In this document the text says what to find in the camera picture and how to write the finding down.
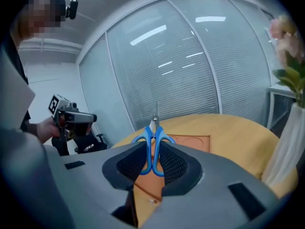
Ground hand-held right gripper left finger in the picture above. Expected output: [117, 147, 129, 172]
[102, 141, 147, 191]

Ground person's head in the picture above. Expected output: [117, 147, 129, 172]
[14, 0, 67, 45]

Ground black head-mounted camera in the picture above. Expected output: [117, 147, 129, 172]
[65, 0, 79, 21]

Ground person's black-clothed torso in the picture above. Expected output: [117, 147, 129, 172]
[4, 32, 39, 138]

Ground pink artificial flowers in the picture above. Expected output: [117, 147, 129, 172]
[268, 15, 305, 108]

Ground person's left hand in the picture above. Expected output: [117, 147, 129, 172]
[37, 116, 61, 145]

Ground black office chair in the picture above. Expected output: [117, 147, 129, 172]
[51, 133, 108, 156]

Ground blue-handled scissors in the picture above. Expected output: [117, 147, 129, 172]
[131, 101, 176, 177]

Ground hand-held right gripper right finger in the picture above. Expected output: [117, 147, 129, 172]
[159, 141, 203, 197]

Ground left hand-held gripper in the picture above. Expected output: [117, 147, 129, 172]
[48, 94, 98, 156]

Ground white side table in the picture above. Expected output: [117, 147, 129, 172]
[266, 83, 297, 131]

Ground white ribbed vase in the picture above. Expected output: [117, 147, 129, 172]
[261, 102, 305, 188]

